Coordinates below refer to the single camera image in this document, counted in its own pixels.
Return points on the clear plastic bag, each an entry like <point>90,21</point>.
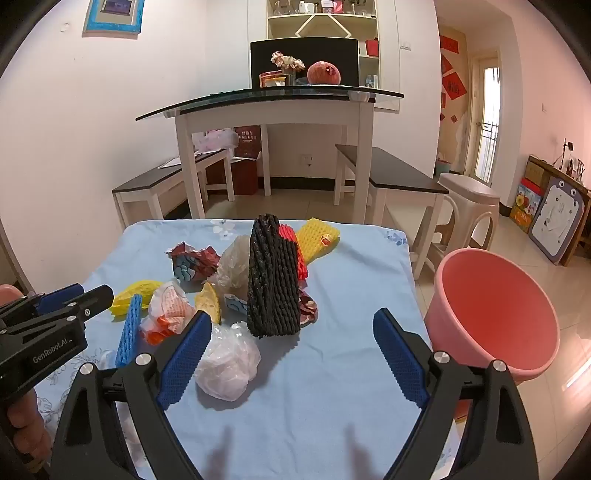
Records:
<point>235,263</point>

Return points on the black foam fruit net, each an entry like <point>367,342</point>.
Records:
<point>272,286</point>

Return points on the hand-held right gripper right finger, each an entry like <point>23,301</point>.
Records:
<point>399,364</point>

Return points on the white paper sheet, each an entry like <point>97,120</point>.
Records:
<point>171,162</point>

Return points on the white orange plastic bag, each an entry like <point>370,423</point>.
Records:
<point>168,309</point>

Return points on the red diamond wall decoration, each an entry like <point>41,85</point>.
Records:
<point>451,86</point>

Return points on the dark red gift bag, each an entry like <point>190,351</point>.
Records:
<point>244,177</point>

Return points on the white shelf cabinet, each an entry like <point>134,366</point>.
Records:
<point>385,69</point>

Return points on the black desk lamp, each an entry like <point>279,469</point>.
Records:
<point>569,152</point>

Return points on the pink plastic bucket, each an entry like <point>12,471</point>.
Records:
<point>489,304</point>

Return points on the person's left hand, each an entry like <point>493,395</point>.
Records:
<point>30,424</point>

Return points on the light blue floral tablecloth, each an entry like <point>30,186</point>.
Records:
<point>300,392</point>

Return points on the red rectangular wall decoration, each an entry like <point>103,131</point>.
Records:
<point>448,44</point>

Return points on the small waste bin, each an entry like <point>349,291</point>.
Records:
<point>443,169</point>

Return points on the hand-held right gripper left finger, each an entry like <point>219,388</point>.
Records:
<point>184,364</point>

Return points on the yellow foam net with sticker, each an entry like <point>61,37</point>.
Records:
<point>314,235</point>

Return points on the white balcony door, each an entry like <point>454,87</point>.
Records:
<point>475,115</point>

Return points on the blue framed wall picture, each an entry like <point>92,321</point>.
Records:
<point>94,18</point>

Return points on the blue foam fruit net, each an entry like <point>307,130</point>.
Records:
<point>129,332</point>

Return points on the white pink plastic bag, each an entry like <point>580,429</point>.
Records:
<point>214,141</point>

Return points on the grey kids drawing board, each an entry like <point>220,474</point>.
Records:
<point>556,217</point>

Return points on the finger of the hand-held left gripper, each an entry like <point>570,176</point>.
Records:
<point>87,302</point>
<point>60,296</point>

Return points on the colourful fruit carton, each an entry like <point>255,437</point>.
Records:
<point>524,207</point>

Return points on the glass top dining table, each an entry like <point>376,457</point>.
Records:
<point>272,113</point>

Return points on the red foam fruit net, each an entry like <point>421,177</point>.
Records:
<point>296,258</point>

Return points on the red box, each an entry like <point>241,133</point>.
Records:
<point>372,47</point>

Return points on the red white wrapper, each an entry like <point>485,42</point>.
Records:
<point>308,310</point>
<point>194,265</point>

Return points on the white wall socket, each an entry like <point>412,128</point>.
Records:
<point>306,159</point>

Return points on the small yellow foam piece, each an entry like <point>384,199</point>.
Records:
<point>210,302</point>

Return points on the dark top white bench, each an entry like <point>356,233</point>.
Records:
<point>147,177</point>
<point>392,173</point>

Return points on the beige plastic stool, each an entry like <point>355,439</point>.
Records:
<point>466,189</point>

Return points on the yellow sponge piece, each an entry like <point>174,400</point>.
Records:
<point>131,295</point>

